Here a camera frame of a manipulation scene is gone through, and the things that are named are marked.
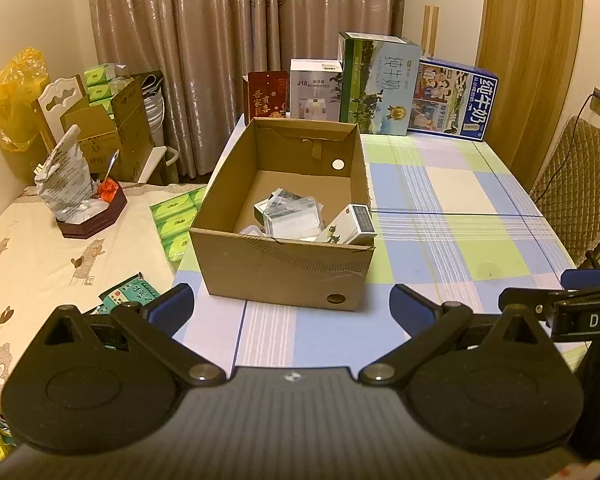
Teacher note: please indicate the blue milk carton box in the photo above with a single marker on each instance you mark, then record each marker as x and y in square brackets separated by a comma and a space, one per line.
[455, 100]

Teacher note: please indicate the dark red hexagonal box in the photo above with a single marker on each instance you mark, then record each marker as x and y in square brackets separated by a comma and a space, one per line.
[92, 217]

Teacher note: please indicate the green tissue multipack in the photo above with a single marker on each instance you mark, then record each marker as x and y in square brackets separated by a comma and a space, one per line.
[177, 225]

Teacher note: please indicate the wooden sticks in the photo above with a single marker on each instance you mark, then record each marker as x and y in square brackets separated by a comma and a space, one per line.
[431, 30]

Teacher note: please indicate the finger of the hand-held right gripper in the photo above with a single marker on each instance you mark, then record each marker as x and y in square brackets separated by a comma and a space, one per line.
[587, 278]
[527, 299]

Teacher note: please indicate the dark red gift box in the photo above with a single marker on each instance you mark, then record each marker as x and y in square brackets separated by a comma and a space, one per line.
[266, 95]

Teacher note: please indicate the white humidifier box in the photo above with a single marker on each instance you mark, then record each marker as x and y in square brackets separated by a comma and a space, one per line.
[315, 90]

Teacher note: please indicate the white plastic bag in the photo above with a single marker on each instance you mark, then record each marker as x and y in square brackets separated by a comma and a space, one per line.
[65, 175]

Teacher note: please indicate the brown patterned curtain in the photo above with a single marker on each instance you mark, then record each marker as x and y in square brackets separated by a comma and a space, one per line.
[230, 35]

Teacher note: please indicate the green white sachet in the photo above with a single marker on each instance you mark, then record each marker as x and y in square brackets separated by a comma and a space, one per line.
[130, 292]
[105, 310]

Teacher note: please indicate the brown cardboard box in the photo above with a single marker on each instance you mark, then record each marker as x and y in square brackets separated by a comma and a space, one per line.
[280, 270]

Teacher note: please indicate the green white spray box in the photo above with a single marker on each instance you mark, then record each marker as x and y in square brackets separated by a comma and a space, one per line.
[261, 212]

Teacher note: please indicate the white chair back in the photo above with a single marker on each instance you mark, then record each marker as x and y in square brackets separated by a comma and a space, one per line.
[60, 97]

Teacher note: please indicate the metal spoon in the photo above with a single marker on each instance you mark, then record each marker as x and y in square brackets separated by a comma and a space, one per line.
[112, 165]

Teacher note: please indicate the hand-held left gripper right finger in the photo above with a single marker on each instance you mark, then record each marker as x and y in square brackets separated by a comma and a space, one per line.
[411, 307]

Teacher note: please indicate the white stool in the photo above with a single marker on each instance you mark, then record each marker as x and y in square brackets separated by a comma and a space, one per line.
[157, 165]

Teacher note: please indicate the yellow plastic bag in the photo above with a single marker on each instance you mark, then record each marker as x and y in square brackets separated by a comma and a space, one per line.
[15, 100]

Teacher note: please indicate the green milk carton box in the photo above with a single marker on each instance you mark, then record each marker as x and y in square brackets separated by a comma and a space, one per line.
[380, 85]

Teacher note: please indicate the orange wrapped item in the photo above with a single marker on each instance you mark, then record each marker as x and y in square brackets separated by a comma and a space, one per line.
[107, 191]

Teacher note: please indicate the green tissue pack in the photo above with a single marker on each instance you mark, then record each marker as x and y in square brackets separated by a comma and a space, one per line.
[97, 76]
[100, 92]

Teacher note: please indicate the cream printed tablecloth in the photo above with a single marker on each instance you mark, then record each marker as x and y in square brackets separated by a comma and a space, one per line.
[30, 280]

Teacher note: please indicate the stacked metal pots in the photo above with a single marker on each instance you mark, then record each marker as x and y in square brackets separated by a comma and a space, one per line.
[154, 110]

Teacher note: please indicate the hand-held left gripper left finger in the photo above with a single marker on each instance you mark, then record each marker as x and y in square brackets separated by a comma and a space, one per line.
[172, 305]

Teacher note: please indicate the brown storage carton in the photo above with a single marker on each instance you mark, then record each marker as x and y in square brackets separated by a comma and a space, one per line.
[115, 135]

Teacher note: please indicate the white blue carton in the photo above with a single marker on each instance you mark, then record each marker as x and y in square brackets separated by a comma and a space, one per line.
[352, 222]

